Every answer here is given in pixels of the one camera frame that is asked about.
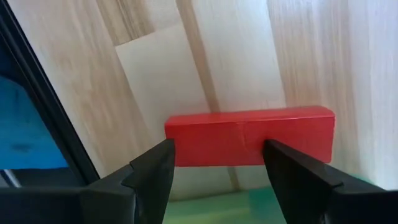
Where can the black aluminium table frame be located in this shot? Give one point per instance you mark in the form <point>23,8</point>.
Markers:
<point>46,102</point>

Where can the red wooden block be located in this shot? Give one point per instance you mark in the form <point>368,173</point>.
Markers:
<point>224,137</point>

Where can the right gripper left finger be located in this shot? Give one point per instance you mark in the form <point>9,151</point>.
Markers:
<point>124,199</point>

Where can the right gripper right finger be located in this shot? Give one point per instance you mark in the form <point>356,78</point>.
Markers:
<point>311,196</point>

